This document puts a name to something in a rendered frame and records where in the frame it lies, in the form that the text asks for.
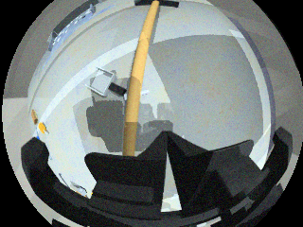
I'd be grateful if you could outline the long wooden-handled scraper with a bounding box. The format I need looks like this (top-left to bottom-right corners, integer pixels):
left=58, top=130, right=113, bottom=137
left=122, top=0, right=179, bottom=156

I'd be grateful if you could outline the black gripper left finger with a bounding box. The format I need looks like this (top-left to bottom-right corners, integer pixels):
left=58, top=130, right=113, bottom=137
left=84, top=131, right=168, bottom=211

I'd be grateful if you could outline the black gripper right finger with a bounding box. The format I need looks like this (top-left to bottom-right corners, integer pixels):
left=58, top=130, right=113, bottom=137
left=166, top=131, right=254, bottom=209

